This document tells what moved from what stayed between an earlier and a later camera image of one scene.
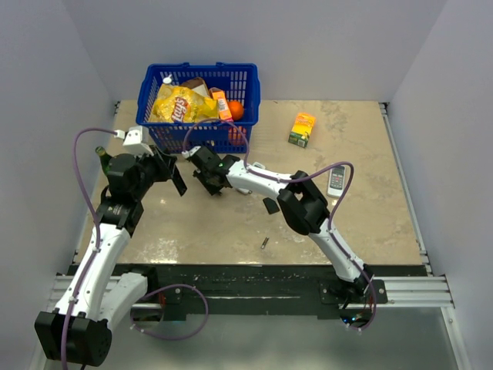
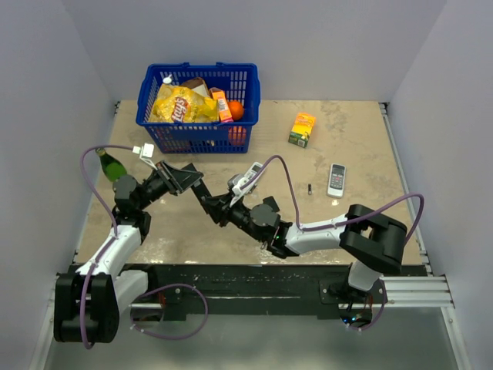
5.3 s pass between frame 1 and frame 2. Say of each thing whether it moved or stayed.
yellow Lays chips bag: stayed
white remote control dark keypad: stayed
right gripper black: moved
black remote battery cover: stayed
